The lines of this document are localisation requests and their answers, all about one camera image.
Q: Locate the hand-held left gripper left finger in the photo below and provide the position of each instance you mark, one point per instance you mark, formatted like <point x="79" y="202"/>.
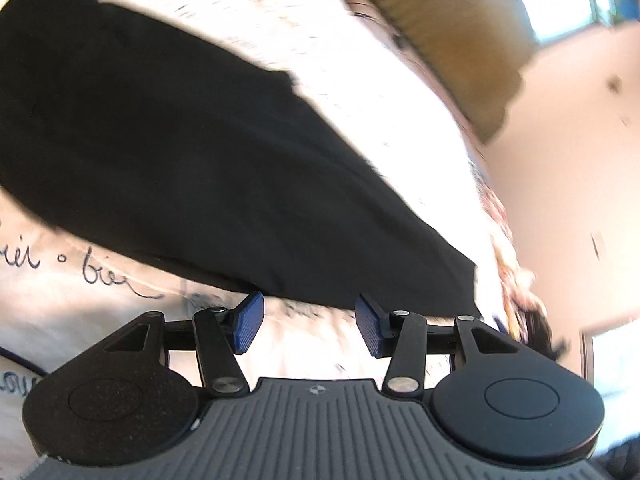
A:
<point x="247" y="322"/>

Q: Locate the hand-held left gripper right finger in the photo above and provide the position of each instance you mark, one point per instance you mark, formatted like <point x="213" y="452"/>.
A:
<point x="370" y="330"/>

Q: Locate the black pants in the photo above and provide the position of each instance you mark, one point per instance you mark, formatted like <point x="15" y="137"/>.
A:
<point x="175" y="160"/>

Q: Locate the floral bed sheet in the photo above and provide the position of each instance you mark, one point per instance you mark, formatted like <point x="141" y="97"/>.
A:
<point x="500" y="220"/>

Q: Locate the cream script-printed bedspread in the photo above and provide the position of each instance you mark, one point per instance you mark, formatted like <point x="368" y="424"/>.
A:
<point x="350" y="60"/>

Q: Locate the olive green padded headboard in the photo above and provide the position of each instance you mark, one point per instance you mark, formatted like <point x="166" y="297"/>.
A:
<point x="450" y="50"/>

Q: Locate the window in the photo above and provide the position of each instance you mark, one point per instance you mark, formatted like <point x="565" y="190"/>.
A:
<point x="560" y="0"/>

